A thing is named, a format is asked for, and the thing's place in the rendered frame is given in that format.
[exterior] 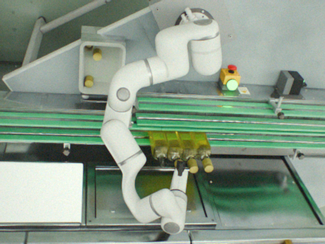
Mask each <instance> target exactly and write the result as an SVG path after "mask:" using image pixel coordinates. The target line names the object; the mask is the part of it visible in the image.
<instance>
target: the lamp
mask: <svg viewBox="0 0 325 244"><path fill-rule="evenodd" d="M226 85H227V87H228V89H229V90H235V89H237V87H238V83H237V81H236V80H235V79H230V80H228V81H227V83H226Z"/></svg>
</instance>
